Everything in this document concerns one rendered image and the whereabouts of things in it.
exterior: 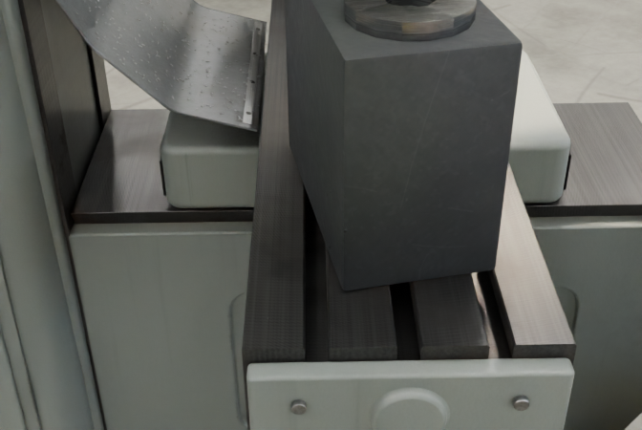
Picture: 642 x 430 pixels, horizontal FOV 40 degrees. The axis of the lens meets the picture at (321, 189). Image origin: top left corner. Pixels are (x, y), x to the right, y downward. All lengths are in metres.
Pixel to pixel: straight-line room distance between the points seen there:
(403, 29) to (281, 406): 0.27
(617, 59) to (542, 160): 2.39
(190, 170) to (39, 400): 0.39
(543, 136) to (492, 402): 0.52
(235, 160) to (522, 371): 0.54
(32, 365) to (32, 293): 0.11
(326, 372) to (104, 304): 0.63
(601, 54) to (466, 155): 2.89
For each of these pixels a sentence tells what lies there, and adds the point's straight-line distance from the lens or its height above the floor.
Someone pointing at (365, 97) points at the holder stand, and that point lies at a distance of 0.57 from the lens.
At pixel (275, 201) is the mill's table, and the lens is 0.76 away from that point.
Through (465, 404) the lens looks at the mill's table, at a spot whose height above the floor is 0.93.
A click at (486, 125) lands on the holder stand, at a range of 0.61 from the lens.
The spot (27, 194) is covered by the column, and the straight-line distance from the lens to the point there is 1.08.
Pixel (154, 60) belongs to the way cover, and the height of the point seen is 0.94.
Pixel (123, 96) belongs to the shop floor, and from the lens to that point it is 3.14.
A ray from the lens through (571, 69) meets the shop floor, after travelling 3.35.
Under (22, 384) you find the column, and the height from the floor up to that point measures 0.55.
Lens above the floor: 1.39
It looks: 33 degrees down
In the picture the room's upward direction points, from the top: 1 degrees counter-clockwise
